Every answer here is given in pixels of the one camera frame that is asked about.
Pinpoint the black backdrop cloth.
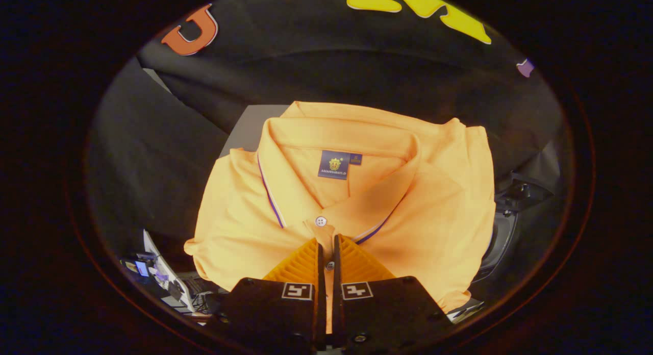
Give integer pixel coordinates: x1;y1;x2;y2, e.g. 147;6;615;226
87;0;567;294

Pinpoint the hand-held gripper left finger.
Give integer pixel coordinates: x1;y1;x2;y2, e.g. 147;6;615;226
217;237;326;353

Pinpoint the dark grey washing machine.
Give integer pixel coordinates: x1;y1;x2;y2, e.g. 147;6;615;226
472;169;557;287

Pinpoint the white panel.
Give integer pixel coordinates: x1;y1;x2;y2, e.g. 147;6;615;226
143;230;197;313

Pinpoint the orange polo shirt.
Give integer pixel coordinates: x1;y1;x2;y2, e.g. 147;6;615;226
184;101;496;315

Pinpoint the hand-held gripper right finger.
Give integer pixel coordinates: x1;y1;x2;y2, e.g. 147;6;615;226
333;234;455;353

